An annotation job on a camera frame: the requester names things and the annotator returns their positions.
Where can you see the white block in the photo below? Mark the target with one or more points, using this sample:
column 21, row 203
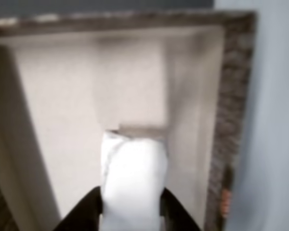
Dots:
column 132, row 180

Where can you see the open cardboard box, patterned sides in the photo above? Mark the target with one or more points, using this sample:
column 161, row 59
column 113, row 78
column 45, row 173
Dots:
column 62, row 96

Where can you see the dark grey table mat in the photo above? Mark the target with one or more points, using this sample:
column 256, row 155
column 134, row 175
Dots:
column 86, row 6

